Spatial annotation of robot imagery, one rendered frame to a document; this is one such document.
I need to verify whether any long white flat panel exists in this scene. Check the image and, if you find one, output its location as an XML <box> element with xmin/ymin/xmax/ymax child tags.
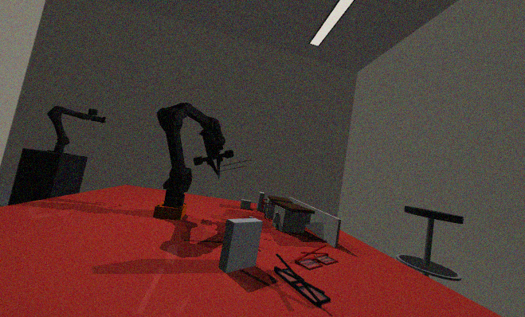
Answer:
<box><xmin>288</xmin><ymin>197</ymin><xmax>341</xmax><ymax>249</ymax></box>

